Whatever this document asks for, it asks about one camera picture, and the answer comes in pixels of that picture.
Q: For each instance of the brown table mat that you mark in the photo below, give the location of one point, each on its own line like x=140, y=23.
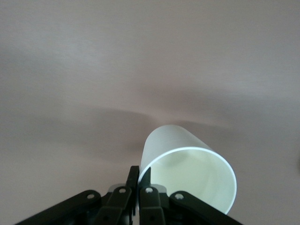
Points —
x=117, y=70

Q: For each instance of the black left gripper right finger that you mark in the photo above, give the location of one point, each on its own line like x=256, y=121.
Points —
x=154, y=206

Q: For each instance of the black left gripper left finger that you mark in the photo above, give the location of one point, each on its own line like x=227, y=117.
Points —
x=117, y=204

